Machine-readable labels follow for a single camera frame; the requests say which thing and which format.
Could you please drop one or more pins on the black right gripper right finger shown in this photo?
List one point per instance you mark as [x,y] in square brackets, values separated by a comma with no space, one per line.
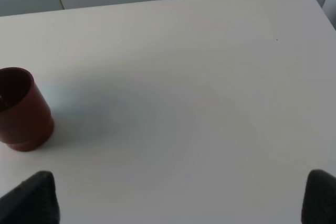
[319,198]

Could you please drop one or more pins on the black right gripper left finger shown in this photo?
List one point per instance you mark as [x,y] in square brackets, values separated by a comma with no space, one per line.
[32,201]

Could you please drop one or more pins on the red plastic cup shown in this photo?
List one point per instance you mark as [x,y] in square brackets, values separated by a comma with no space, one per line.
[26,120]

